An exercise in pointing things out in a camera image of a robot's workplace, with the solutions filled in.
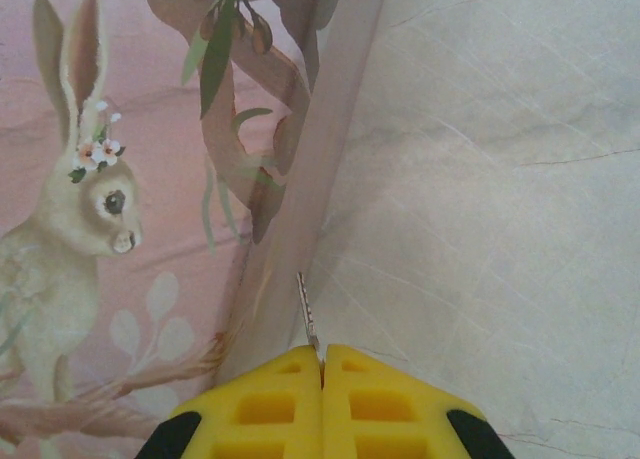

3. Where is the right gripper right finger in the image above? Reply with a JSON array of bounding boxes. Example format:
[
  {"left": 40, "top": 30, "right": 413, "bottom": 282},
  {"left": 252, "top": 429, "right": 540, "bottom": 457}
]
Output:
[{"left": 322, "top": 342, "right": 516, "bottom": 459}]

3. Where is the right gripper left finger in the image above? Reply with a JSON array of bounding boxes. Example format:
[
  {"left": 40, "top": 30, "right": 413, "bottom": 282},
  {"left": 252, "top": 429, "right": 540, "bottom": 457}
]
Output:
[{"left": 134, "top": 343, "right": 324, "bottom": 459}]

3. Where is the pink illustrated tin box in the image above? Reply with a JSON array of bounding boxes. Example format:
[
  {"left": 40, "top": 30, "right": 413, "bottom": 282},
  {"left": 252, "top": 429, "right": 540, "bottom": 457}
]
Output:
[{"left": 0, "top": 0, "right": 392, "bottom": 459}]

